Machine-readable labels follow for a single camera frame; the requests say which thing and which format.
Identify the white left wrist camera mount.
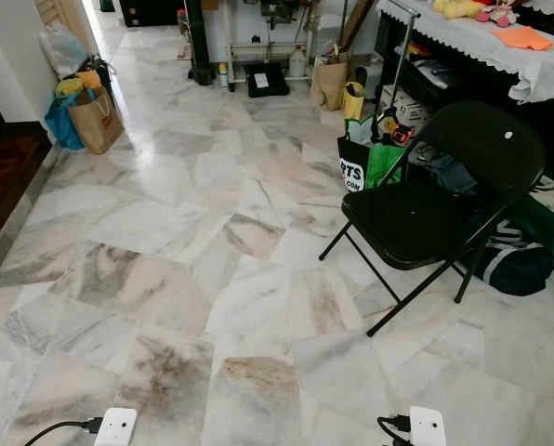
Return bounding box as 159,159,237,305
94,408,138,446

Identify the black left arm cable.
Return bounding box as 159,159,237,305
24,418,104,446

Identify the white plastic jug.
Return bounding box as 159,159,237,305
288,45,309,79

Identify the yellow plush toy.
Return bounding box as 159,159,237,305
432,0,489,20

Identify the plain brown paper bag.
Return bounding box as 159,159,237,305
310,51,352,112

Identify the green and black shopping bag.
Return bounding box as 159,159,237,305
337,130,410,193

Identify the small yellow bag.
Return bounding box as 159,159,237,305
342,82,366,122

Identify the brown paper bag red print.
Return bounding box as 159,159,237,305
68,85,125,155

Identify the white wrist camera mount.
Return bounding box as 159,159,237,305
94,408,138,446
408,407,445,446

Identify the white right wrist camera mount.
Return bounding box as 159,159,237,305
408,407,445,446

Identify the dark green tote bag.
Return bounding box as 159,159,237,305
505,175,554,263

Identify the orange folded cloth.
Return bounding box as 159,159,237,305
490,26,554,52

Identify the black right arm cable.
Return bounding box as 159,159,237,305
377,414,413,446

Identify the table with white lace cloth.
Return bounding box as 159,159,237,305
377,0,554,105

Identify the black standing pole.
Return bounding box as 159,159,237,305
183,0,215,86

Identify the white plastic bag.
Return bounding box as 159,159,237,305
40,22,89,78

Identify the dark blue duffel bag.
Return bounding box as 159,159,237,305
463,221,554,297

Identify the blue shopping bag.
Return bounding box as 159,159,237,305
44,90,86,151

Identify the pink doll toy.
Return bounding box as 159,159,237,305
477,0,521,28

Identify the black box with white label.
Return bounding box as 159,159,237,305
244,61,291,98

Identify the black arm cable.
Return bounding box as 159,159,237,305
377,414,413,446
24,418,104,446

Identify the black folding chair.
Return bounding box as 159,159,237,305
319,99,547,337

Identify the white cardboard box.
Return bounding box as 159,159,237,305
385,85,433,126

